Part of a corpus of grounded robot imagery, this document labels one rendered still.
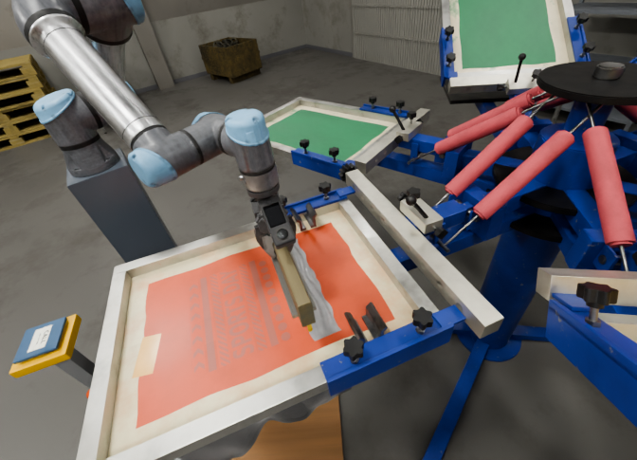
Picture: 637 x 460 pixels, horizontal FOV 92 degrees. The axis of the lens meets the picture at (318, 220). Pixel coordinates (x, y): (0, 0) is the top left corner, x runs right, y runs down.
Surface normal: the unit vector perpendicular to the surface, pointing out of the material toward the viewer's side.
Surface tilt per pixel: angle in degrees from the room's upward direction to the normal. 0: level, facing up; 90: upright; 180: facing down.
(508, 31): 32
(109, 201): 90
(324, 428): 0
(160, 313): 0
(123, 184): 90
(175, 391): 0
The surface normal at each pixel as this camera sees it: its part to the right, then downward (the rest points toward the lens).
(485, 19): -0.18, -0.29
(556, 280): -0.19, 0.15
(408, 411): -0.11, -0.76
